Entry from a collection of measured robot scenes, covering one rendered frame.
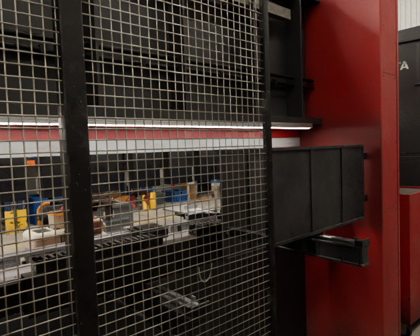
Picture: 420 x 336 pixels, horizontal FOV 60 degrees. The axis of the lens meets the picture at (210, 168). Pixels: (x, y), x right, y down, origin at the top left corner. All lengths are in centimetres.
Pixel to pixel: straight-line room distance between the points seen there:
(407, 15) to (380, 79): 662
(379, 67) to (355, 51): 19
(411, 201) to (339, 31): 120
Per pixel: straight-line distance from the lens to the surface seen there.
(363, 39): 244
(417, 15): 887
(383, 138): 236
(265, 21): 127
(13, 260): 160
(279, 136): 243
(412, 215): 278
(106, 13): 171
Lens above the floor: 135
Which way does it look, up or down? 3 degrees down
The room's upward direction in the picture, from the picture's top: 2 degrees counter-clockwise
